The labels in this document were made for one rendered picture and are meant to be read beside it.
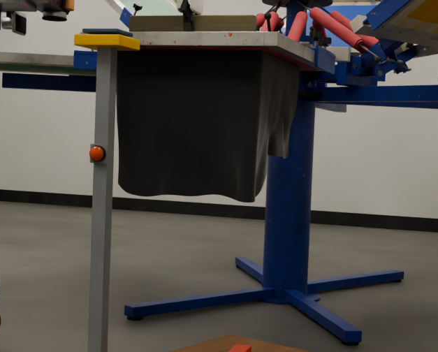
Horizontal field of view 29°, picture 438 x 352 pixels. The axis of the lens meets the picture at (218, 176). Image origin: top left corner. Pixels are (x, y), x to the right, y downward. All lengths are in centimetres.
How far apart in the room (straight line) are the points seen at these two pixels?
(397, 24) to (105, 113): 133
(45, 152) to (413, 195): 336
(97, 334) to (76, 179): 559
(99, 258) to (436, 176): 495
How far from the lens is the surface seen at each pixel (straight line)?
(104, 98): 220
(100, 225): 221
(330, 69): 293
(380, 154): 695
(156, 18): 250
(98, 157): 217
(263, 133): 241
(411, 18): 316
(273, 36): 226
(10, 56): 328
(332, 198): 702
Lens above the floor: 71
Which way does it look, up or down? 3 degrees down
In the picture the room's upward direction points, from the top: 2 degrees clockwise
